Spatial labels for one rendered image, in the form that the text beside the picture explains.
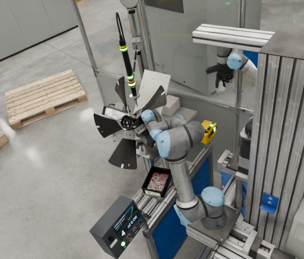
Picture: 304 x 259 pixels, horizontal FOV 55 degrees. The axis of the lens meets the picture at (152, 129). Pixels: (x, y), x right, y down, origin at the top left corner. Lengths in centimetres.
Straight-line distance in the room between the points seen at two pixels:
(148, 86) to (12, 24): 525
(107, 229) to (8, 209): 232
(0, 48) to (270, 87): 662
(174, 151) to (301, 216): 68
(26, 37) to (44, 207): 475
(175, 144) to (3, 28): 628
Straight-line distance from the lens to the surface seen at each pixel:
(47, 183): 376
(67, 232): 325
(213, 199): 157
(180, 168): 139
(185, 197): 150
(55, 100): 487
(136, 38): 249
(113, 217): 161
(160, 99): 205
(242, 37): 123
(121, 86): 225
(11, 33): 734
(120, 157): 224
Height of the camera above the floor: 255
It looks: 40 degrees down
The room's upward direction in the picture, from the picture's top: 12 degrees counter-clockwise
